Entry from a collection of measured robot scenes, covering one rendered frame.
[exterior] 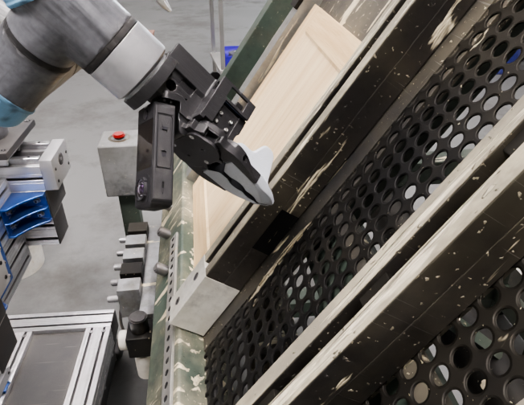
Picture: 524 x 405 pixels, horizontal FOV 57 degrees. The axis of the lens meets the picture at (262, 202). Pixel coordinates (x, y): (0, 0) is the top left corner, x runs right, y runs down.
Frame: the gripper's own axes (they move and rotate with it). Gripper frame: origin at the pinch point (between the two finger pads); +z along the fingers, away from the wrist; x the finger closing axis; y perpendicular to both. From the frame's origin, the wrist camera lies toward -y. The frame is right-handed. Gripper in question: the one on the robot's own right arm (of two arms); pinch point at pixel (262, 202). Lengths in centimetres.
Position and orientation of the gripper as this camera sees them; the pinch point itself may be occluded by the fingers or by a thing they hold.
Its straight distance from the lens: 60.2
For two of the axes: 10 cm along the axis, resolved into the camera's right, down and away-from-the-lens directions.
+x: -6.2, 1.2, 7.8
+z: 6.7, 5.9, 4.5
